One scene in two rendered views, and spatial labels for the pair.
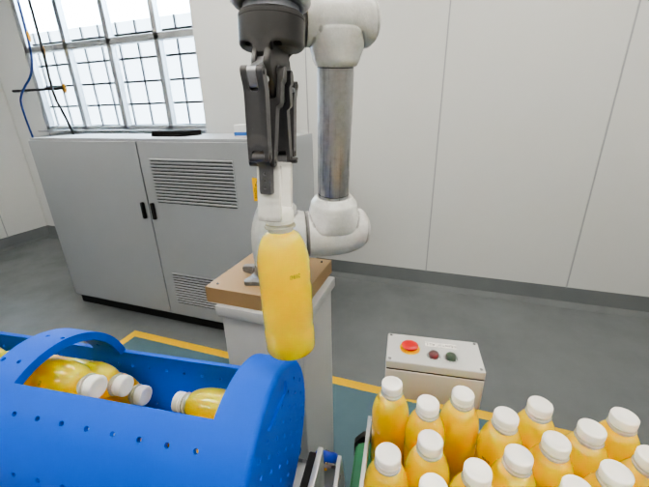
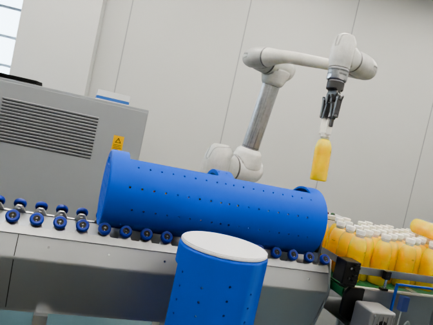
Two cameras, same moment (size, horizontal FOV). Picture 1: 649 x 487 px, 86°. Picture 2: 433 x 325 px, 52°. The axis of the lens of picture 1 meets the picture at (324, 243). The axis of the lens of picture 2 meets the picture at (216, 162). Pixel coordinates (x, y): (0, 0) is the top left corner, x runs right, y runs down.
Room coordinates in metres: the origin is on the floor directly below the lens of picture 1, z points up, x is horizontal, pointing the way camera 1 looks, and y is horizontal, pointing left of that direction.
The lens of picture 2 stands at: (-1.00, 1.44, 1.36)
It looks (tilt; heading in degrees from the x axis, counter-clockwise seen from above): 3 degrees down; 329
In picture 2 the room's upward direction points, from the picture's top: 12 degrees clockwise
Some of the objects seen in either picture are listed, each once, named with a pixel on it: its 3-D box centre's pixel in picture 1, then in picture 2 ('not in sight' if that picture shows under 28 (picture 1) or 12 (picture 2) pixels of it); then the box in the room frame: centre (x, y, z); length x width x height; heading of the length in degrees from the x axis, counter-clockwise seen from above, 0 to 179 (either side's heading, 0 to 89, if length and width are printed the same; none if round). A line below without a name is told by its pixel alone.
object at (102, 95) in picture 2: (255, 129); (112, 97); (2.37, 0.43, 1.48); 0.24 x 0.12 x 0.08; 78
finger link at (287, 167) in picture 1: (281, 188); (323, 127); (0.47, 0.06, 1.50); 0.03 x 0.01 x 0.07; 77
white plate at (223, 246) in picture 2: not in sight; (224, 245); (0.15, 0.65, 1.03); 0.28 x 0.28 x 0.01
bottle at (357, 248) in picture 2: not in sight; (355, 256); (0.23, -0.06, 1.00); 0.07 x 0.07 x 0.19
